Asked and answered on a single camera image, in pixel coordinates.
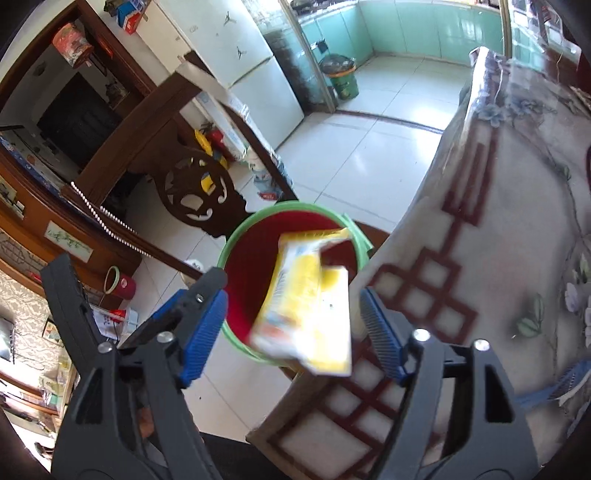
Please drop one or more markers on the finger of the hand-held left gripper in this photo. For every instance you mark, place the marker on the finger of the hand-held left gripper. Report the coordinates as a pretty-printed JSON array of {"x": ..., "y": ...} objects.
[
  {"x": 205, "y": 282},
  {"x": 64, "y": 295}
]

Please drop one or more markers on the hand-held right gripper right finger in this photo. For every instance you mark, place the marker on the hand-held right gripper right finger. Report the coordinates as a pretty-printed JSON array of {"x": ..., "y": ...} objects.
[{"x": 381, "y": 332}]

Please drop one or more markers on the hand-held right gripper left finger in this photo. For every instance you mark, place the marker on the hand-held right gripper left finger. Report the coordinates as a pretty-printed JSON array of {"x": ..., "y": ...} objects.
[{"x": 203, "y": 341}]

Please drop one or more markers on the red bin with green rim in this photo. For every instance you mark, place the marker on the red bin with green rim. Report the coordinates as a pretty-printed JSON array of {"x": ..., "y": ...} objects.
[{"x": 249, "y": 277}]

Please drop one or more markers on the yellow carton box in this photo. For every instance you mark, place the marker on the yellow carton box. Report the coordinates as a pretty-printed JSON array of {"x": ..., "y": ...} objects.
[{"x": 300, "y": 300}]

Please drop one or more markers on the green trash can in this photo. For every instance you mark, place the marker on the green trash can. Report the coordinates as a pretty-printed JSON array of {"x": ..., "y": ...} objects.
[{"x": 344, "y": 83}]

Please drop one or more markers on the red round can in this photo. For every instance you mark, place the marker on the red round can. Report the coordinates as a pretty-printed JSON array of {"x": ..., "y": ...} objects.
[{"x": 128, "y": 288}]

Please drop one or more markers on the bottle in blue sleeve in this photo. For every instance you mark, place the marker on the bottle in blue sleeve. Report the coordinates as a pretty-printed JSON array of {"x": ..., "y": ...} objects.
[{"x": 261, "y": 177}]

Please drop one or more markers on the yellow plastic toy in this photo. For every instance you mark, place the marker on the yellow plastic toy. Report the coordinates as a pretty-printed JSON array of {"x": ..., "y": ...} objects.
[{"x": 203, "y": 143}]

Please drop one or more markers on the carved wooden chair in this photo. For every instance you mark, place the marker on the carved wooden chair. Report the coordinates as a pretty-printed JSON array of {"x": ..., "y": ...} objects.
[{"x": 138, "y": 124}]

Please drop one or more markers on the black television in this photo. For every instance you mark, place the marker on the black television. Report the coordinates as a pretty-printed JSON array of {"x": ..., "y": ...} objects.
[{"x": 78, "y": 120}]

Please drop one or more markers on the table with patterned cloth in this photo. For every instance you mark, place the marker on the table with patterned cloth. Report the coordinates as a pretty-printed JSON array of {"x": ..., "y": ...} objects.
[{"x": 508, "y": 207}]

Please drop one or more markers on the white refrigerator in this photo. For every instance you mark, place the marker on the white refrigerator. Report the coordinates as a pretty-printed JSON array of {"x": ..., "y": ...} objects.
[{"x": 258, "y": 78}]

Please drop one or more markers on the glass sliding door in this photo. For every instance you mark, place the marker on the glass sliding door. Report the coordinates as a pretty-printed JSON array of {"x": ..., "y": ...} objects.
[{"x": 295, "y": 69}]

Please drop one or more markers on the dark wooden cabinet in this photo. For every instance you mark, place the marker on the dark wooden cabinet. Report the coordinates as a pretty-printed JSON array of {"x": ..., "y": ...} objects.
[{"x": 115, "y": 55}]

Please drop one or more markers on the pink round tin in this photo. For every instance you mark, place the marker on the pink round tin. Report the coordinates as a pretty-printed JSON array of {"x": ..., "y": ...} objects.
[{"x": 69, "y": 44}]

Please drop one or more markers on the blue and red box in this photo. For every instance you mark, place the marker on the blue and red box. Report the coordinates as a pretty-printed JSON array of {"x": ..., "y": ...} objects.
[{"x": 129, "y": 18}]

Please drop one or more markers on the teal kitchen cabinets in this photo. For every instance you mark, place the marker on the teal kitchen cabinets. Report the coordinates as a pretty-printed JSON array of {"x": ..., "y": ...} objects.
[{"x": 415, "y": 32}]

